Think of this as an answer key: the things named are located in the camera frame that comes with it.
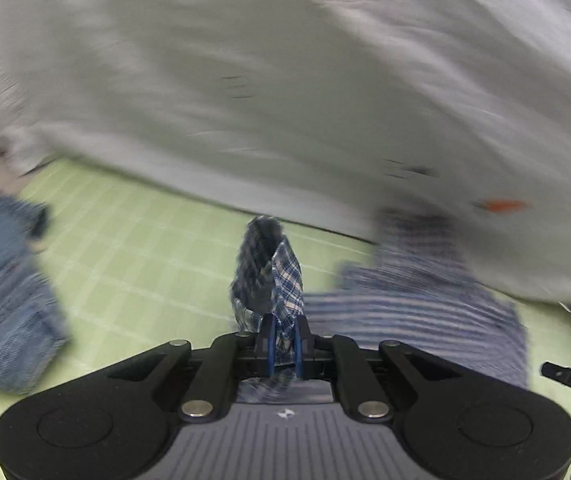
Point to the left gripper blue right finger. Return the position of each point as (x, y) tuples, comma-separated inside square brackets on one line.
[(338, 359)]

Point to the blue denim jeans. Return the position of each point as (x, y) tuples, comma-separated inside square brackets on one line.
[(33, 328)]

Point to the blue white checked shirt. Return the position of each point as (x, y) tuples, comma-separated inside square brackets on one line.
[(418, 292)]

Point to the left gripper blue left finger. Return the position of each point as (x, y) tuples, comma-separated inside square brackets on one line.
[(219, 369)]

